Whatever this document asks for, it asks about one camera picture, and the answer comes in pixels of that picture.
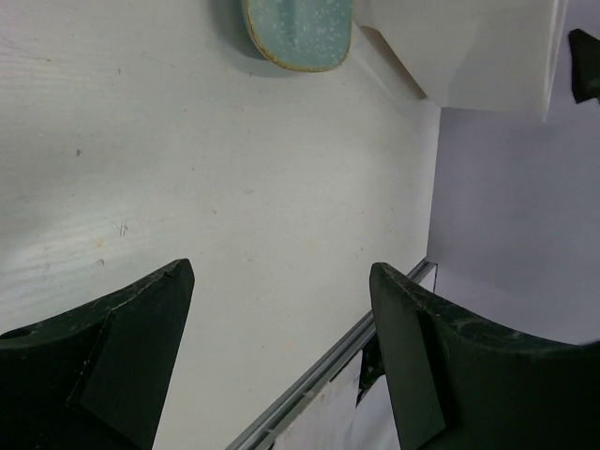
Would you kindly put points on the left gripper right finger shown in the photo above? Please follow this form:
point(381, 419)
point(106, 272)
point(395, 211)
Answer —
point(457, 380)

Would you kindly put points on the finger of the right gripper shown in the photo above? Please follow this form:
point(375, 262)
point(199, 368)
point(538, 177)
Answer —
point(585, 65)

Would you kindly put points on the teal rectangular ceramic plate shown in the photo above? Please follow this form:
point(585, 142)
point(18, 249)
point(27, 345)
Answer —
point(301, 35)

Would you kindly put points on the aluminium frame rail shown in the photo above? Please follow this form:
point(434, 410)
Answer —
point(262, 432)

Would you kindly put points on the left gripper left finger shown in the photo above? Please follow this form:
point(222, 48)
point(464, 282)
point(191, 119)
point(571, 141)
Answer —
point(96, 376)

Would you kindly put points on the white plastic bin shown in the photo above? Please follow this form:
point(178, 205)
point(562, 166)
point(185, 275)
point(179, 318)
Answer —
point(478, 55)

